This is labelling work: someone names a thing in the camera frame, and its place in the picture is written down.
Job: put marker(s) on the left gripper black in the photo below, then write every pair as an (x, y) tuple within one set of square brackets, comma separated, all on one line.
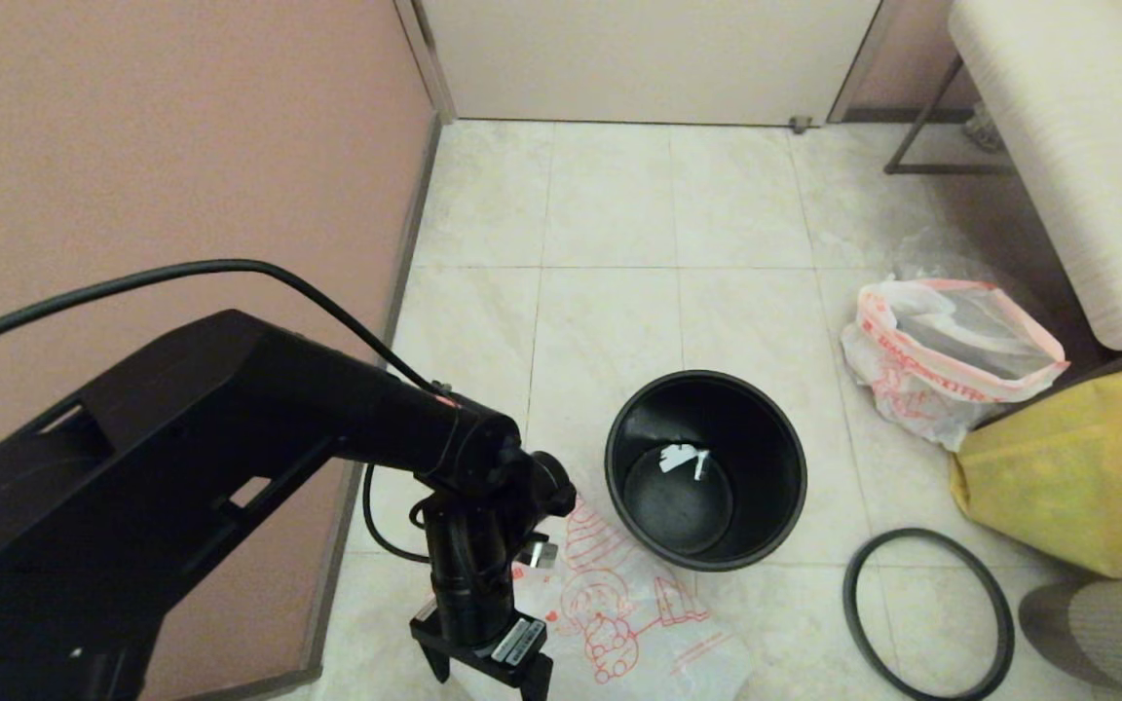
[(473, 574)]

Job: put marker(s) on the yellow fabric tote bag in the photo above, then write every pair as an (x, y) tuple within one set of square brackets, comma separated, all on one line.
[(1058, 477)]

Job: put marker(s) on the dark metal table frame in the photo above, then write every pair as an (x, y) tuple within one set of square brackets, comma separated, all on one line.
[(941, 169)]

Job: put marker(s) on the white paper scrap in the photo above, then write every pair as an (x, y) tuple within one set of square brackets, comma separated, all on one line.
[(678, 456)]

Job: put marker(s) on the white cartoon-print plastic bag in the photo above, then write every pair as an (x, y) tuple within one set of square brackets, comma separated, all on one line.
[(678, 652)]

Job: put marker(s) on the small clear plastic item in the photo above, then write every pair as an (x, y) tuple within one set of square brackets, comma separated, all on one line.
[(985, 131)]

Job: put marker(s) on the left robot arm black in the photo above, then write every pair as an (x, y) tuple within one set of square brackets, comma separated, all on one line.
[(181, 458)]

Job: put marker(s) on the clear plastic bag dark contents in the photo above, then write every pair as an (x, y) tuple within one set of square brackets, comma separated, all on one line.
[(921, 258)]

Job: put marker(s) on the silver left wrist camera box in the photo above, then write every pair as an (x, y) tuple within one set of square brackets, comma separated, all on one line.
[(540, 555)]

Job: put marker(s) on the used white red-print trash bag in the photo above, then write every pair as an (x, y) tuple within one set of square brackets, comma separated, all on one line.
[(912, 389)]

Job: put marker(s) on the black round trash bin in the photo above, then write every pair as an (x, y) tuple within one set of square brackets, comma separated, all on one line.
[(766, 458)]

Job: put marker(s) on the white wood-grain table top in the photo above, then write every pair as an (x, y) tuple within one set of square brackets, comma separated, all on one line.
[(1087, 146)]

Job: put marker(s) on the beige door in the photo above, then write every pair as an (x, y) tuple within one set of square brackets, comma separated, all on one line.
[(649, 58)]

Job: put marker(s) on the left wrist camera black cylinder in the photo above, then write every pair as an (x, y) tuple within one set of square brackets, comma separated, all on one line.
[(546, 482)]

